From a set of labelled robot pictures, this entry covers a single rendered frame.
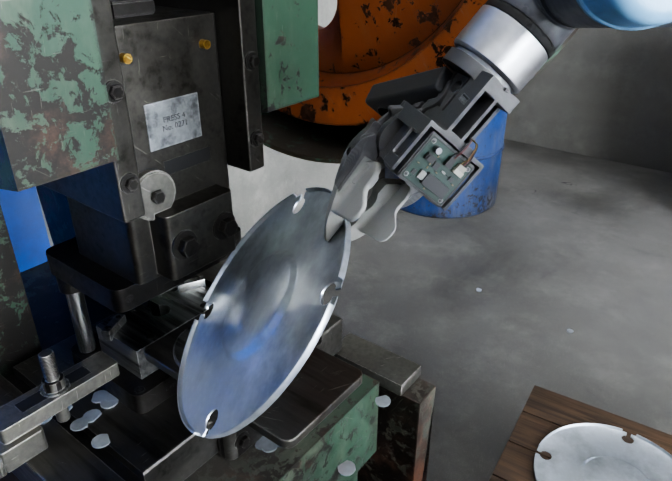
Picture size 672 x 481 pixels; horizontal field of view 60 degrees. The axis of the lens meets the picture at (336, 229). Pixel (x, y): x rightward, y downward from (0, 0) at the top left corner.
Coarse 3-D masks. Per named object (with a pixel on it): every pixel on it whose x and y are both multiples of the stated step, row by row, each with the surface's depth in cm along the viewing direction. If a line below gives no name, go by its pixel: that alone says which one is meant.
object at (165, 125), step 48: (144, 0) 62; (144, 48) 59; (192, 48) 63; (144, 96) 60; (192, 96) 65; (144, 144) 62; (192, 144) 67; (144, 192) 62; (192, 192) 69; (96, 240) 69; (144, 240) 65; (192, 240) 65
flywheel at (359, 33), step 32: (352, 0) 87; (384, 0) 84; (416, 0) 81; (448, 0) 78; (480, 0) 72; (320, 32) 93; (352, 32) 89; (384, 32) 86; (416, 32) 83; (448, 32) 76; (320, 64) 95; (352, 64) 91; (384, 64) 88; (416, 64) 80; (320, 96) 93; (352, 96) 89
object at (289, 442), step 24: (168, 336) 76; (168, 360) 72; (312, 360) 72; (336, 360) 72; (312, 384) 68; (336, 384) 68; (360, 384) 70; (288, 408) 65; (312, 408) 65; (240, 432) 74; (264, 432) 62; (288, 432) 62
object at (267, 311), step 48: (288, 240) 66; (336, 240) 57; (240, 288) 68; (288, 288) 59; (336, 288) 53; (192, 336) 73; (240, 336) 61; (288, 336) 55; (192, 384) 66; (240, 384) 57; (288, 384) 51; (192, 432) 58
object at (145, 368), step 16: (176, 288) 86; (160, 304) 83; (176, 304) 83; (192, 304) 83; (128, 320) 79; (144, 320) 79; (160, 320) 79; (176, 320) 79; (128, 336) 76; (144, 336) 76; (160, 336) 76; (112, 352) 78; (128, 352) 75; (128, 368) 77; (144, 368) 75
